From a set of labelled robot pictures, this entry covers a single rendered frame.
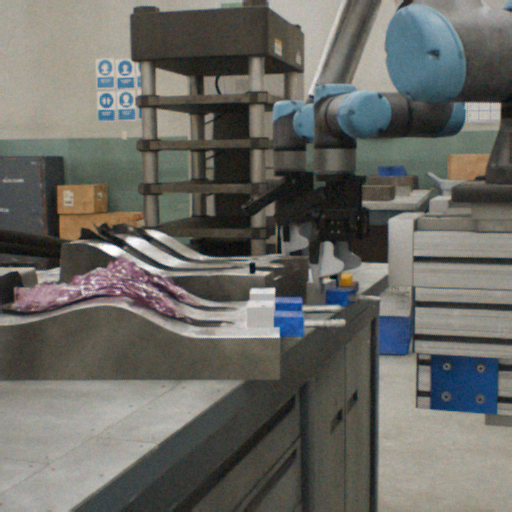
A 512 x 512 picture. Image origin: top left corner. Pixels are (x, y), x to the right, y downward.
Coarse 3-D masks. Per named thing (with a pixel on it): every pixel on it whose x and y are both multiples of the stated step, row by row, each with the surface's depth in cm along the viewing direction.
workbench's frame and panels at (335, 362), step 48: (384, 288) 195; (336, 336) 171; (288, 384) 139; (336, 384) 177; (192, 432) 89; (240, 432) 118; (288, 432) 145; (336, 432) 178; (144, 480) 79; (192, 480) 102; (240, 480) 122; (288, 480) 145; (336, 480) 180
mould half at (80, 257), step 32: (64, 256) 144; (96, 256) 142; (128, 256) 144; (160, 256) 152; (192, 256) 160; (288, 256) 157; (192, 288) 137; (224, 288) 135; (256, 288) 133; (288, 288) 145
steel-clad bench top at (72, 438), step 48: (0, 384) 103; (48, 384) 103; (96, 384) 103; (144, 384) 102; (192, 384) 102; (240, 384) 103; (0, 432) 85; (48, 432) 85; (96, 432) 85; (144, 432) 84; (0, 480) 72; (48, 480) 72; (96, 480) 72
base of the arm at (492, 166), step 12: (504, 108) 108; (504, 120) 108; (504, 132) 108; (504, 144) 107; (492, 156) 109; (504, 156) 107; (492, 168) 108; (504, 168) 106; (492, 180) 108; (504, 180) 106
